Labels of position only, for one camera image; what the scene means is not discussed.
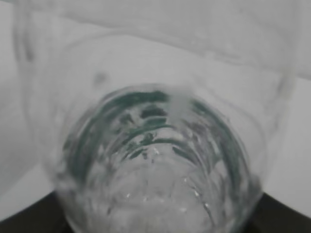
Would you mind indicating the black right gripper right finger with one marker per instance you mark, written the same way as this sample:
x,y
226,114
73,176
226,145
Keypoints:
x,y
272,216

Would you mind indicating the clear green-label water bottle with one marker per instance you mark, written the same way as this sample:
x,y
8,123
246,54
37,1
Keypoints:
x,y
156,116

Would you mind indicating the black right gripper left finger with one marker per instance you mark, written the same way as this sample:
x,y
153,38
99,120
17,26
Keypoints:
x,y
44,216

